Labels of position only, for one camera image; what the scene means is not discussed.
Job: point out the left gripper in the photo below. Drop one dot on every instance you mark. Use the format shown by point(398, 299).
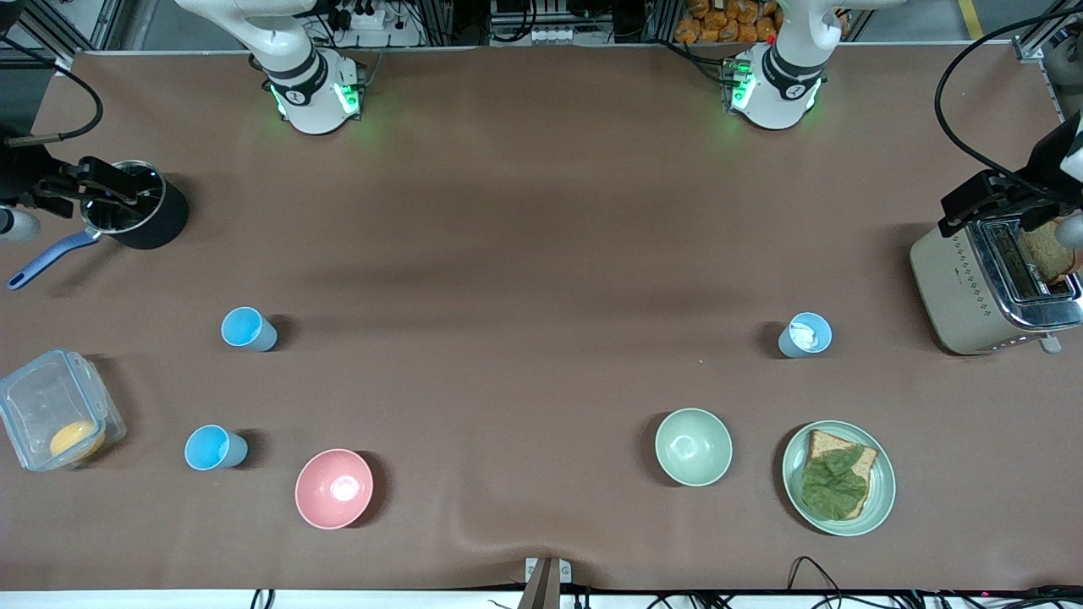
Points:
point(1043, 165)

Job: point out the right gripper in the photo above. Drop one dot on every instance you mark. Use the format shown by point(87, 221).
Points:
point(25, 173)

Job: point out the light blue plastic cup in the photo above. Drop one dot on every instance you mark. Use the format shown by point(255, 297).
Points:
point(247, 328)
point(213, 447)
point(794, 345)

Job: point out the white tissue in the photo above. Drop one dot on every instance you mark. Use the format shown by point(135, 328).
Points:
point(805, 337)

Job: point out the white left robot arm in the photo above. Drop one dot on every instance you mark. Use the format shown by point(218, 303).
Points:
point(783, 85)

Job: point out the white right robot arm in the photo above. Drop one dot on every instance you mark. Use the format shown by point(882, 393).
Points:
point(306, 85)

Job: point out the glass pot lid blue knob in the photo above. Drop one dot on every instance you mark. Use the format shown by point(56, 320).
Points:
point(144, 211)

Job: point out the beige steel toaster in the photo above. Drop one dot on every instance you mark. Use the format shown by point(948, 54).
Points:
point(952, 288)

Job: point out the dark toast slice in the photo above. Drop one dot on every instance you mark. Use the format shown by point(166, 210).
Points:
point(1047, 252)

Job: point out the clear plastic food container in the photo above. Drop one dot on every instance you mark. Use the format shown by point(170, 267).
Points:
point(38, 406)

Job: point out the orange round food item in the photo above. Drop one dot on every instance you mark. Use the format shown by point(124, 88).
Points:
point(74, 441)

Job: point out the brown bread slice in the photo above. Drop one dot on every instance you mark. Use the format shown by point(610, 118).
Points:
point(825, 443)

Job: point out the pale green plate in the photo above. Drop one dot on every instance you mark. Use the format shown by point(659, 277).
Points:
point(880, 491)

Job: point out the white power strip with plugs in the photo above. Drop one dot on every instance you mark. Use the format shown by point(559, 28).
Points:
point(365, 19)

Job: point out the orange snack packs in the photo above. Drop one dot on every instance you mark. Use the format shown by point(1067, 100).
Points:
point(728, 21)

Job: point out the green lettuce leaf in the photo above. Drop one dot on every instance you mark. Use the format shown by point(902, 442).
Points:
point(833, 484)

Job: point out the pale green bowl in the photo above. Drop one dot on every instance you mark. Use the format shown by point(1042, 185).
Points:
point(693, 447)

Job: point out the pink bowl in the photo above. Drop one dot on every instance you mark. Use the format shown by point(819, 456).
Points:
point(333, 489)

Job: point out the brown table cloth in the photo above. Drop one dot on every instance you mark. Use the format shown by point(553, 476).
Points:
point(541, 254)

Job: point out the aluminium frame profile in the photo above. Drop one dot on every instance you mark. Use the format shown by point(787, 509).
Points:
point(51, 25)
point(1036, 42)

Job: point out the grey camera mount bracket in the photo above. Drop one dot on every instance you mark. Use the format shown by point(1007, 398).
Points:
point(546, 584)

